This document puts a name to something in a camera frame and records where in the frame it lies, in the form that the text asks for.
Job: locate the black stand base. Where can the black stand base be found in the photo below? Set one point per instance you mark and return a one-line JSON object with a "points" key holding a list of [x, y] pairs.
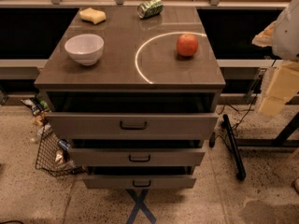
{"points": [[282, 140]]}

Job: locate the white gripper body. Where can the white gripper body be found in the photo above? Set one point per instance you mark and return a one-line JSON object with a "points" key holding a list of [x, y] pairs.
{"points": [[287, 34]]}

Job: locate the top grey drawer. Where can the top grey drawer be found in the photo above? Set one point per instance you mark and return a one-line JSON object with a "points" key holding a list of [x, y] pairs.
{"points": [[199, 126]]}

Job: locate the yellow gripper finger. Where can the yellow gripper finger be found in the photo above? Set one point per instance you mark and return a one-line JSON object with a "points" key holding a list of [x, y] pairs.
{"points": [[264, 38], [279, 86]]}

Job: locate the middle grey drawer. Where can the middle grey drawer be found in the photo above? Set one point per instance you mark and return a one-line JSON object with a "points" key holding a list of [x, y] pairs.
{"points": [[136, 157]]}

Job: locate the grey drawer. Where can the grey drawer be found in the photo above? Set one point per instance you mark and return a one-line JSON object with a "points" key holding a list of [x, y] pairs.
{"points": [[199, 126], [136, 157], [139, 181]]}

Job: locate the bottom grey drawer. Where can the bottom grey drawer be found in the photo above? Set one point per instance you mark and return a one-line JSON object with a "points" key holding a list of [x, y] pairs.
{"points": [[139, 181]]}

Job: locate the green soda can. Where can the green soda can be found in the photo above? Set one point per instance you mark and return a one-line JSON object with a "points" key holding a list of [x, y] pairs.
{"points": [[149, 8]]}

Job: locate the black wire basket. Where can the black wire basket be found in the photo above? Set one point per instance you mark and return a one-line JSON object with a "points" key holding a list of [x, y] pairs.
{"points": [[53, 157]]}

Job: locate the grey drawer cabinet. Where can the grey drawer cabinet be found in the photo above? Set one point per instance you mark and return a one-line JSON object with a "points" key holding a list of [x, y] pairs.
{"points": [[140, 72]]}

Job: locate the snack packets on floor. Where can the snack packets on floor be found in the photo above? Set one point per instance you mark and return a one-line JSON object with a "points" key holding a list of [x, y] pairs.
{"points": [[39, 111]]}

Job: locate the white bowl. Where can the white bowl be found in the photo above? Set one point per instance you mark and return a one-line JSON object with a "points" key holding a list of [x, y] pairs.
{"points": [[85, 49]]}

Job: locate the blue tape cross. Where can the blue tape cross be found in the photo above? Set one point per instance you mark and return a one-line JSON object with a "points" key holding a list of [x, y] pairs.
{"points": [[139, 199]]}

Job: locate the yellow sponge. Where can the yellow sponge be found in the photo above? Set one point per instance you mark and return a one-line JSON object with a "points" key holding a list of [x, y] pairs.
{"points": [[92, 15]]}

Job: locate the red apple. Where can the red apple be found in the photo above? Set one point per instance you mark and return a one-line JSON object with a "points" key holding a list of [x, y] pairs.
{"points": [[187, 45]]}

